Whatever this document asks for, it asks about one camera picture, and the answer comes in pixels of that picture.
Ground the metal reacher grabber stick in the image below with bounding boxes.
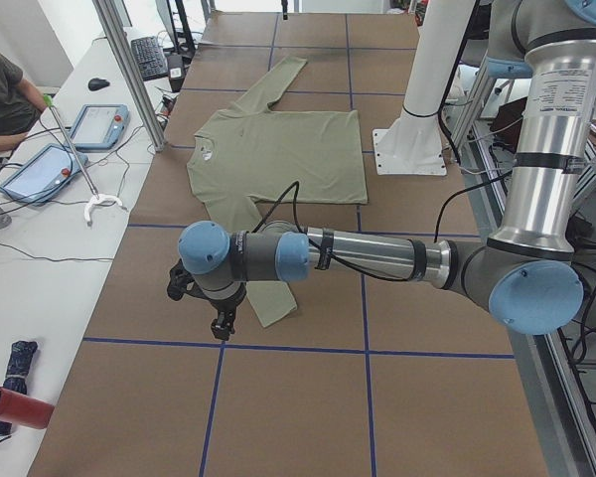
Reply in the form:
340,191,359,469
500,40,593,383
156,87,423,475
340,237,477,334
43,94,125,227

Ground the far blue teach pendant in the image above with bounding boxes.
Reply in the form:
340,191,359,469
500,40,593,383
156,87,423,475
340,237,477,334
70,104,129,152

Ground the black keyboard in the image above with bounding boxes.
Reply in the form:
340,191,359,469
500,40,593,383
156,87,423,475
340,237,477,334
130,36,168,81

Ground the blue teach pendant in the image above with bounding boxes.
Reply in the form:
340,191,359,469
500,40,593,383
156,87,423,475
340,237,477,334
70,104,129,152
0,144,88,205

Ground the near blue teach pendant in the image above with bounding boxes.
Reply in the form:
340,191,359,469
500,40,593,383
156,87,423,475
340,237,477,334
0,144,88,205

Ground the black power adapter with label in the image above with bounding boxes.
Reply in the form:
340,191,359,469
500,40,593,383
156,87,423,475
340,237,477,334
166,53,186,92

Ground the aluminium truss frame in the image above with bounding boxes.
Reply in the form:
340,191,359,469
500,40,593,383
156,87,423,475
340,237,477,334
446,44,596,477

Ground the aluminium frame post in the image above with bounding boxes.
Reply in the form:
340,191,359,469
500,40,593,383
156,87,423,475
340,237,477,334
92,0,166,152

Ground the black computer mouse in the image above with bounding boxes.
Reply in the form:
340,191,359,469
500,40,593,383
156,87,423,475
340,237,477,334
87,78,110,91

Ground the red cylinder tube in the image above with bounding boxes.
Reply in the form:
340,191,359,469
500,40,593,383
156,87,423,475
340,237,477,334
0,387,55,429

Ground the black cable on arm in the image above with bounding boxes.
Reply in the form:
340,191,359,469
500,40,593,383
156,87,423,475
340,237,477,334
251,171,516,283

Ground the seated person in olive shirt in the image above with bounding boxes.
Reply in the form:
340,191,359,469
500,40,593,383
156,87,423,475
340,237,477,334
0,53,47,153

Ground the olive green long-sleeve shirt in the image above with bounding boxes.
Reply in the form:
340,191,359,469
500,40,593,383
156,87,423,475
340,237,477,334
179,57,368,327

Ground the folded dark blue umbrella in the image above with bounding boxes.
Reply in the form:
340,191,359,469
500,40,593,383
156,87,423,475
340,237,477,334
0,341,38,436

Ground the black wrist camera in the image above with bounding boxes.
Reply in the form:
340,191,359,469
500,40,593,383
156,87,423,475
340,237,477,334
167,259,195,301

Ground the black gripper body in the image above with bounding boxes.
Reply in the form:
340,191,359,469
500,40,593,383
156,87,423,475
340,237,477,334
211,296,238,328

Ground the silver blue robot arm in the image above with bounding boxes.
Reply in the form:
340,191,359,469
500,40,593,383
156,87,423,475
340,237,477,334
167,1,596,341

